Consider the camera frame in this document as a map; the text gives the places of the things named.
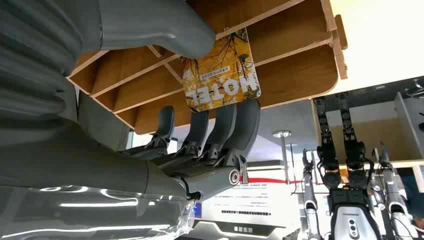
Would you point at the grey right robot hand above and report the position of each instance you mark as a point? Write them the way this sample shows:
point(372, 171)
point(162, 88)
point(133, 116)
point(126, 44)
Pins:
point(82, 165)

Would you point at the wooden slotted card rack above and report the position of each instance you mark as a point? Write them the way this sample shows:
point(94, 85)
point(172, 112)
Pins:
point(291, 76)

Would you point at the white printed sign board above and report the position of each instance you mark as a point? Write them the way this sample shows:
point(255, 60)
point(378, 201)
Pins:
point(251, 202)

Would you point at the red barrier belt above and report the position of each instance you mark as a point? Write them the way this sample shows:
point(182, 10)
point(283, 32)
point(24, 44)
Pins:
point(268, 181)

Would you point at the black humanoid robot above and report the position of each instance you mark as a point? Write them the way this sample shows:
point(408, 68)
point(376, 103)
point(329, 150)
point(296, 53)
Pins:
point(351, 198)

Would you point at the white wood-lined cabinet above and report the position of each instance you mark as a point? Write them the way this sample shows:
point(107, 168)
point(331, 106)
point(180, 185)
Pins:
point(377, 139)

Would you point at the silver stanchion post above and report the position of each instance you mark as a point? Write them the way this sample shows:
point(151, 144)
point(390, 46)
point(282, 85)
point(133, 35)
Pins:
point(284, 155)

